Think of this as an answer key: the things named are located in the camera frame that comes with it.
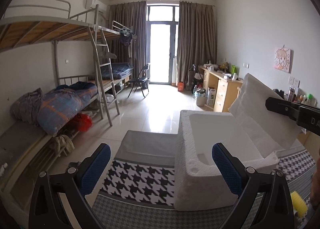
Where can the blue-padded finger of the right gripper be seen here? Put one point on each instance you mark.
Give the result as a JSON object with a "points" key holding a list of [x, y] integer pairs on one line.
{"points": [[283, 107]]}

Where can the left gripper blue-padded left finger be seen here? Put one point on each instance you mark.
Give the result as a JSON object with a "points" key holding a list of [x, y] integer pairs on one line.
{"points": [[91, 168]]}

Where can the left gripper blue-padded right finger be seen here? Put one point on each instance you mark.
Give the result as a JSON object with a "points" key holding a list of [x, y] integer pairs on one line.
{"points": [[232, 170]]}

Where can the white styrofoam lid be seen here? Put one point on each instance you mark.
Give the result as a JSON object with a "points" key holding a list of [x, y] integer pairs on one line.
{"points": [[269, 131]]}

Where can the person's right hand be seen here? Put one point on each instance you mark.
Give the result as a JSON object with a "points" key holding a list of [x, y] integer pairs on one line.
{"points": [[315, 186]]}

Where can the red plastic bag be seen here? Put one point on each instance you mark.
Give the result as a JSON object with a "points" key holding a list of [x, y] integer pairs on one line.
{"points": [[81, 122]]}

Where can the wooden desk with drawers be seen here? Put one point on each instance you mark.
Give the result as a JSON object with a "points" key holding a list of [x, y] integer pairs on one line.
{"points": [[221, 92]]}

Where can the metal bunk bed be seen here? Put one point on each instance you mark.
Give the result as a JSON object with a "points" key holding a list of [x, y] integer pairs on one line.
{"points": [[44, 46]]}

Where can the blue plaid quilt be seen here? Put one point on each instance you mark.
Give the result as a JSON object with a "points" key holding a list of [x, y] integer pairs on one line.
{"points": [[53, 110]]}

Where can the white bucket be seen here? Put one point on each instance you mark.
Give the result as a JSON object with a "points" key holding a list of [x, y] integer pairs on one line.
{"points": [[200, 97]]}

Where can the orange small bin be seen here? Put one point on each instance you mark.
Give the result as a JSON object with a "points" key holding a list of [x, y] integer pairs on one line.
{"points": [[180, 86]]}

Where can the black folding chair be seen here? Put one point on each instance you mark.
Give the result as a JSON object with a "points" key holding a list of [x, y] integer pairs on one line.
{"points": [[142, 81]]}

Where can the right brown curtain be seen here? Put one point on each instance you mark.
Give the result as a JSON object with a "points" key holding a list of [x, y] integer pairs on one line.
{"points": [[197, 40]]}

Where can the brown curtain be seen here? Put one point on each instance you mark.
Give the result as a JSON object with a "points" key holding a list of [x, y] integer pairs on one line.
{"points": [[129, 19], [197, 40]]}

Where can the glass balcony door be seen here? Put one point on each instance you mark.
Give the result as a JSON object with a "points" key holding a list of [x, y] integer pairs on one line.
{"points": [[162, 21]]}

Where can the left brown curtain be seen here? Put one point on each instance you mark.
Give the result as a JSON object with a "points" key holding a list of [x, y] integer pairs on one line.
{"points": [[129, 19]]}

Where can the white air conditioner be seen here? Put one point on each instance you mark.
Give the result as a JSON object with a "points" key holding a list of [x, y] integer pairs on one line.
{"points": [[91, 4]]}

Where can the cartoon wall picture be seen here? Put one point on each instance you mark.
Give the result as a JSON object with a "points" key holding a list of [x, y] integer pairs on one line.
{"points": [[282, 59]]}

